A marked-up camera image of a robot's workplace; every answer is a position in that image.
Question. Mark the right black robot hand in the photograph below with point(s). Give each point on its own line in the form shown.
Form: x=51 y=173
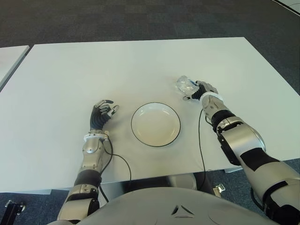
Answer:
x=204 y=88

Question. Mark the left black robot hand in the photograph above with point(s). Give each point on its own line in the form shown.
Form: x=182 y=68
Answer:
x=98 y=118

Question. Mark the clear plastic water bottle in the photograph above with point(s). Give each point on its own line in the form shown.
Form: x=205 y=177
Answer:
x=185 y=84

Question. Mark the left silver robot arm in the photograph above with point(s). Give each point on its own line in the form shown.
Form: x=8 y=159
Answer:
x=91 y=152

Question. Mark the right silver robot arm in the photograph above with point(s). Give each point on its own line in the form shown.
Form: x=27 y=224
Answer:
x=241 y=138

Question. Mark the white plate with black rim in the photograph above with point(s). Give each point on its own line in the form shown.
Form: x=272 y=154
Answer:
x=155 y=126

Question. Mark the pale rounded robot leg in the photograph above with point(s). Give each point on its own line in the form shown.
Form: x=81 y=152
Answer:
x=182 y=181

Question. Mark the neighbouring white table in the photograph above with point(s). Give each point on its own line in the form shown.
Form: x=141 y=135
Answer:
x=9 y=58

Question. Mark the grey robot torso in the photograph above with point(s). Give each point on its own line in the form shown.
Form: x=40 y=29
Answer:
x=164 y=207

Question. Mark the black caster foot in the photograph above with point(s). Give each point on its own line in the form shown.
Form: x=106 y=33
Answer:
x=14 y=207

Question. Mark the metal table bracket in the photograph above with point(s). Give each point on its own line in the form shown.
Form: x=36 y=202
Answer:
x=219 y=188

